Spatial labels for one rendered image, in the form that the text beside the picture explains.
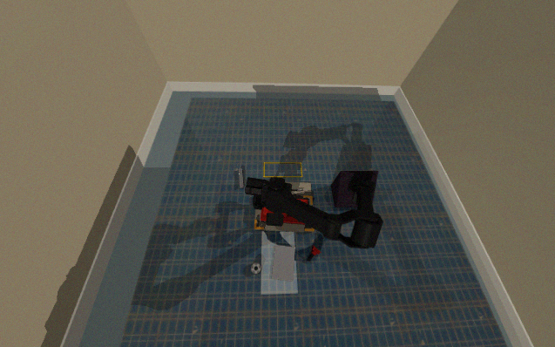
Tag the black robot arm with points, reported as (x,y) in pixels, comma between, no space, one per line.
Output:
(276,197)

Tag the grey flat rectangular panel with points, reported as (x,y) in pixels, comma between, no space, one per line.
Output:
(283,267)

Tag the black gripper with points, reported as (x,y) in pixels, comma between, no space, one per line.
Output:
(274,219)

